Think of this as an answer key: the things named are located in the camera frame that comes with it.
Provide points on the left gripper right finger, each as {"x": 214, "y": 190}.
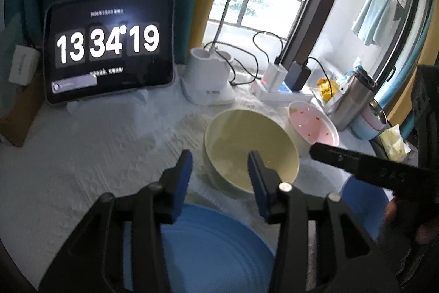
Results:
{"x": 348, "y": 259}

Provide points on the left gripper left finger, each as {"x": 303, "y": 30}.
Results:
{"x": 117, "y": 246}

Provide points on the large blue bowl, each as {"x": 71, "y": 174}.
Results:
{"x": 367, "y": 202}

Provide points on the blue plate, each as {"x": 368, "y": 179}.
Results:
{"x": 208, "y": 251}

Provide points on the pink strawberry bowl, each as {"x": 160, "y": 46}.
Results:
{"x": 306, "y": 125}

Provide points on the pale green bowl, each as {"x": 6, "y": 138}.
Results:
{"x": 229, "y": 138}

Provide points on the person right hand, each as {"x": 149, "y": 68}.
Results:
{"x": 412, "y": 254}

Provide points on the light blue bowl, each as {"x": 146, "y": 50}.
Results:
{"x": 361, "y": 129}

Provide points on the pink bowl with steel bowl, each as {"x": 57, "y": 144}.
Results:
{"x": 374, "y": 115}

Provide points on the white tablecloth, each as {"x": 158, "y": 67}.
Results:
{"x": 117, "y": 144}

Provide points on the steel tumbler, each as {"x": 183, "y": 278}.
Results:
{"x": 352, "y": 97}

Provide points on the cardboard box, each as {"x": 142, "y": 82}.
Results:
{"x": 16, "y": 123}

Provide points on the black charger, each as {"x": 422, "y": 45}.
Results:
{"x": 297, "y": 76}

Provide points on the white power strip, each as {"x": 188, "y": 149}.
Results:
{"x": 283, "y": 95}

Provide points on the hanging light blue towel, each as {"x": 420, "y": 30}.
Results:
{"x": 371, "y": 22}

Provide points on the white charger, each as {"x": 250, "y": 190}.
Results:
{"x": 273, "y": 77}

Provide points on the white lamp base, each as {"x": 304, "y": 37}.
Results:
{"x": 205, "y": 80}

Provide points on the tablet showing clock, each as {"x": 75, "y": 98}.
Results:
{"x": 93, "y": 48}

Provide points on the small white box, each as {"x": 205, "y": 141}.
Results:
{"x": 24, "y": 64}

